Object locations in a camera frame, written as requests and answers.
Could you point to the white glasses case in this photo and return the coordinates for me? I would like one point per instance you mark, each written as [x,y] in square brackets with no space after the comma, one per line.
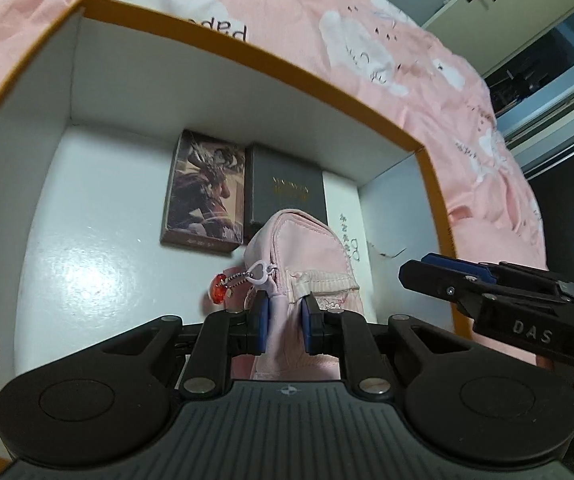
[339,200]

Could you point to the orange-rimmed white cardboard box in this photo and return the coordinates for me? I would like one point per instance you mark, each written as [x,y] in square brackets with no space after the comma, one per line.
[92,260]

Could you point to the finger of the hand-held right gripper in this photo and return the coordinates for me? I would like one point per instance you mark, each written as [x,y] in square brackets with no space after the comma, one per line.
[437,280]
[459,264]

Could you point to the illustrated card box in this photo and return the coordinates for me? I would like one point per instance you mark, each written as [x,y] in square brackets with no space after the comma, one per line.
[204,190]

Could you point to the thin black thread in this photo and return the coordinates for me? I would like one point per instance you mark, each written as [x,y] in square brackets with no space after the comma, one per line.
[387,255]

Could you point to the pink fabric pouch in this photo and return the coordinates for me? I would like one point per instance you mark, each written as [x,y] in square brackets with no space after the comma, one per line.
[297,240]

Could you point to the dark grey box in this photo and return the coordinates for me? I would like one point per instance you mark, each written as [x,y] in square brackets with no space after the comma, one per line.
[287,185]

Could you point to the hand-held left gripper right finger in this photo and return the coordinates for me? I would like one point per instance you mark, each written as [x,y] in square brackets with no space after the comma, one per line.
[308,325]

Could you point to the pink cloud-print bedsheet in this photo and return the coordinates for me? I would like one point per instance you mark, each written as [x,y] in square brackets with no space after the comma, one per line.
[292,20]

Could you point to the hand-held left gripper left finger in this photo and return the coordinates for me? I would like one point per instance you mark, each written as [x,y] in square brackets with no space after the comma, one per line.
[265,322]

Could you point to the cream wardrobe with glass door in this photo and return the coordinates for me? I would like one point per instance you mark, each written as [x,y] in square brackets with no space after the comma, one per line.
[467,15]

